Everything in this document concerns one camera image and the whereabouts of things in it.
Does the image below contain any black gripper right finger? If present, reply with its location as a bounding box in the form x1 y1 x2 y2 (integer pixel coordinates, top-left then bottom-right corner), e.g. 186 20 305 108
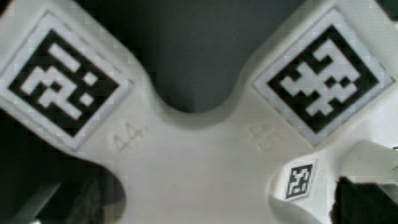
328 177 398 224

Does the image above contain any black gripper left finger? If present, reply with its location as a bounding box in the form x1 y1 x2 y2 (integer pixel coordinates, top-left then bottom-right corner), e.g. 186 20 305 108
0 163 127 224

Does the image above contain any white cross-shaped table base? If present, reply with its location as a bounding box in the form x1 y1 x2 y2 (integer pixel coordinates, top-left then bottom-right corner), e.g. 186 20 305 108
0 0 398 224

